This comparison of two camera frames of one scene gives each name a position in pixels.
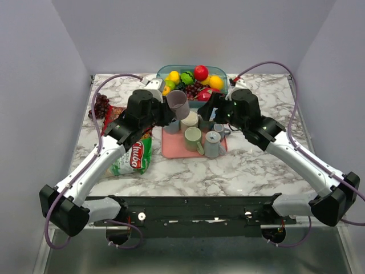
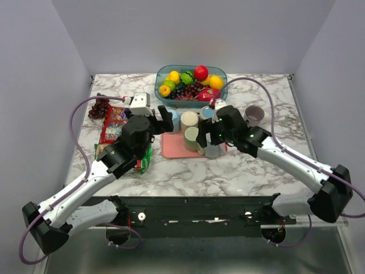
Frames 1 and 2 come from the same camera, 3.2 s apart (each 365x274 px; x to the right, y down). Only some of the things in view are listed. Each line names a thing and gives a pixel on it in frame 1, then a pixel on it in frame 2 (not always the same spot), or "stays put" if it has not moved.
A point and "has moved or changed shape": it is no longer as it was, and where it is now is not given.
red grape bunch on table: (101, 105) stays put
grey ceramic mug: (213, 148) stays put
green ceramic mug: (192, 139) stays put
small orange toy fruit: (166, 89) stays put
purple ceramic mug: (179, 104) has moved or changed shape
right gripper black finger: (214, 109) → (204, 127)
